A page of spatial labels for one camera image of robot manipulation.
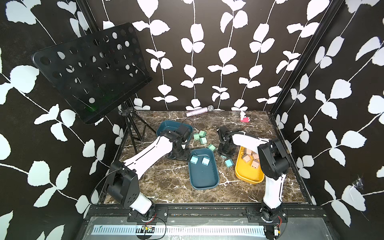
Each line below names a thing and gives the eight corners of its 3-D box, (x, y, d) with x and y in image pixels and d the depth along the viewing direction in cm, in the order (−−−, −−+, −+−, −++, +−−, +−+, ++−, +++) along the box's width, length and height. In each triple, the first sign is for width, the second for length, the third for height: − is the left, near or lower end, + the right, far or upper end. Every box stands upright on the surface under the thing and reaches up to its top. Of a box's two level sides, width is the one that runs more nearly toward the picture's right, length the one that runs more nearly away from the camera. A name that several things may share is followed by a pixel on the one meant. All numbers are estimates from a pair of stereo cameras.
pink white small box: (238, 121, 116) (240, 115, 111) (238, 117, 119) (240, 111, 114) (248, 122, 115) (250, 117, 110) (247, 118, 118) (250, 112, 113)
